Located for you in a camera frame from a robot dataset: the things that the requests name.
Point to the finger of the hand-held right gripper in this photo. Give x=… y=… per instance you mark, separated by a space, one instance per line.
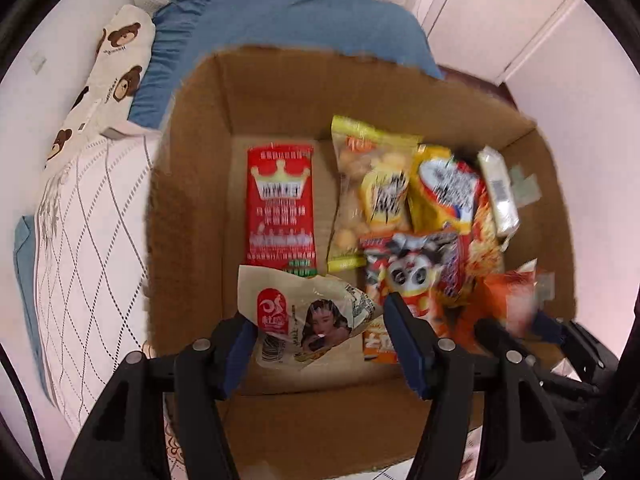
x=495 y=332
x=545 y=325

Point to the cardboard box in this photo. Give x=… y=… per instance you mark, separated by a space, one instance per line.
x=200 y=200

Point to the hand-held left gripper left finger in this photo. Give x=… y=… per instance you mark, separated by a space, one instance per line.
x=235 y=355

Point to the red crown print packet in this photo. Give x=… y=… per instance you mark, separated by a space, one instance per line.
x=280 y=210

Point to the white snack packet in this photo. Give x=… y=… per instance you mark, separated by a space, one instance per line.
x=500 y=195

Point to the quilted floral printed blanket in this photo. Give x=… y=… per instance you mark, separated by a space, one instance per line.
x=90 y=240

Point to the woman print snack packet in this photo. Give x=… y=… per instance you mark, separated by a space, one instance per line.
x=300 y=320

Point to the white door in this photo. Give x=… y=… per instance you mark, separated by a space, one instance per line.
x=490 y=10

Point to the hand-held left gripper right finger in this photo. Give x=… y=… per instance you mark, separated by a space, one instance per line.
x=406 y=347

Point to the orange panda snack packet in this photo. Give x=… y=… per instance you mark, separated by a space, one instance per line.
x=505 y=295

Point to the blue frilled pillow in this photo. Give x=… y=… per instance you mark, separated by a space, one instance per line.
x=300 y=25

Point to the yellow puff ball packet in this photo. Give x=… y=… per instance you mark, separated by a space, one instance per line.
x=355 y=175

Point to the yellow instant noodle packet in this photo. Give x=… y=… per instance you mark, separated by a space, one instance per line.
x=440 y=195

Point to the bed with blue sheet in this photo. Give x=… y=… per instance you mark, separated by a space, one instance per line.
x=25 y=250

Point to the red panda snack packet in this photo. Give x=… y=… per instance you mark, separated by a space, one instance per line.
x=415 y=280

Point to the white wall socket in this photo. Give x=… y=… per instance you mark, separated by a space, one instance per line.
x=38 y=62

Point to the bear print pillow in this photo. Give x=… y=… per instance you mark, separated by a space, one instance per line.
x=115 y=60

